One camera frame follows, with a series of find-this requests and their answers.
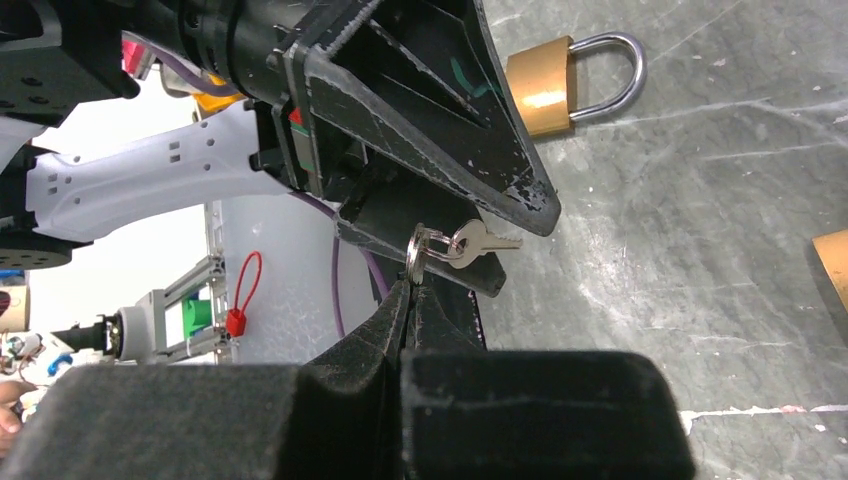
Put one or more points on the large brass padlock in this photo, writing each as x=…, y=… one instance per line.
x=543, y=82

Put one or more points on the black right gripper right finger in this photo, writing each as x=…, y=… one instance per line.
x=468, y=413

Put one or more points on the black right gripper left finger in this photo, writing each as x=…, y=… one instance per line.
x=335, y=417

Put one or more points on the silver keys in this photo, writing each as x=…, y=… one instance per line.
x=472, y=240

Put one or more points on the red cable tie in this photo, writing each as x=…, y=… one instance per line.
x=236, y=319

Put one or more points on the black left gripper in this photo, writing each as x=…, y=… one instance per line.
x=418, y=81

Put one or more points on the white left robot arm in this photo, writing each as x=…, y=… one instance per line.
x=56, y=55

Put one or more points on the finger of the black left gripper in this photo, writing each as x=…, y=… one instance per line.
x=403, y=217

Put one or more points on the small brass padlock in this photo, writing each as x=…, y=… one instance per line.
x=832, y=251

